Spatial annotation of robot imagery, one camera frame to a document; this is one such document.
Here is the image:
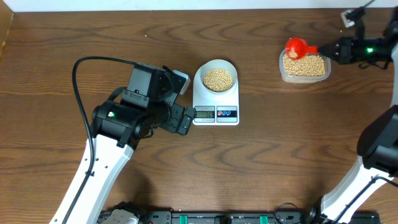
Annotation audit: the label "grey round bowl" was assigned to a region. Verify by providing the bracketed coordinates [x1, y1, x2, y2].
[196, 59, 238, 95]

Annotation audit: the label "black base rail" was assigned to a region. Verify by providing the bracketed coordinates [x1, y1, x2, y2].
[96, 201, 381, 224]

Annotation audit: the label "red plastic measuring scoop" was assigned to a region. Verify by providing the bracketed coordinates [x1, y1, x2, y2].
[285, 37, 318, 60]

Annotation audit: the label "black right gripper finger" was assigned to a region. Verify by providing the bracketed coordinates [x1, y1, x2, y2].
[318, 42, 340, 52]
[318, 49, 340, 61]

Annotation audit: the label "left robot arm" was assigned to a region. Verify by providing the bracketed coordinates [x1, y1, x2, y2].
[51, 63, 195, 223]

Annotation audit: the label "soybeans in grey bowl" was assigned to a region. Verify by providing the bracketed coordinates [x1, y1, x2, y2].
[203, 68, 233, 92]

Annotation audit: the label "pile of soybeans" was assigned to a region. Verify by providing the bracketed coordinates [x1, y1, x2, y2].
[283, 55, 326, 77]

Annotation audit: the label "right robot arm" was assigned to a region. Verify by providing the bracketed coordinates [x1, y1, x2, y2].
[304, 6, 397, 223]

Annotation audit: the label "white digital kitchen scale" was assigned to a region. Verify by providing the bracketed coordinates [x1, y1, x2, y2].
[193, 71, 240, 126]

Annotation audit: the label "black right camera cable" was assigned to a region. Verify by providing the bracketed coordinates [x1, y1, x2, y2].
[332, 175, 398, 224]

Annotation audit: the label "clear plastic container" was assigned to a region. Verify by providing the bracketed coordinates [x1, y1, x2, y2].
[279, 50, 331, 84]

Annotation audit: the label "soybeans in red scoop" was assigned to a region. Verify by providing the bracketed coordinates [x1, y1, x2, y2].
[287, 50, 299, 60]

